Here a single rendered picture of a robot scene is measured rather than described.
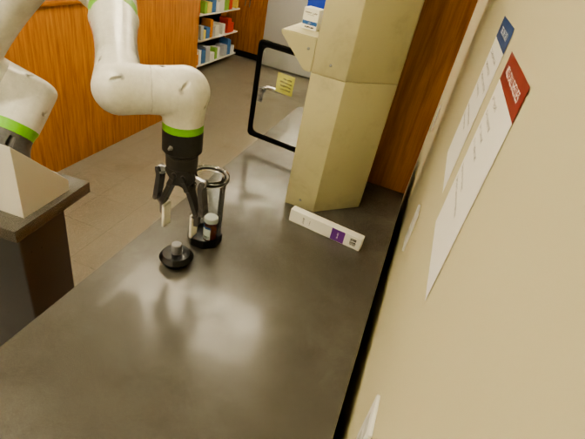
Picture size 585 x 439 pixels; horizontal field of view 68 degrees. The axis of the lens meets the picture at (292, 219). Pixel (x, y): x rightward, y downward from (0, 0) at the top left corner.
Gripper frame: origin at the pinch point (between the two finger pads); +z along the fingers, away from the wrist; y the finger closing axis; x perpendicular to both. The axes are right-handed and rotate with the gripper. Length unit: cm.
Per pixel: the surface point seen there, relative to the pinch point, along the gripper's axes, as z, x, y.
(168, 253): 10.5, 1.7, 2.0
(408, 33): -48, -62, -36
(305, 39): -41, -49, -9
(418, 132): -12, -87, -49
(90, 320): 13.9, 27.7, 4.7
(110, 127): 93, -186, 186
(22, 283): 42, 9, 52
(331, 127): -18, -49, -23
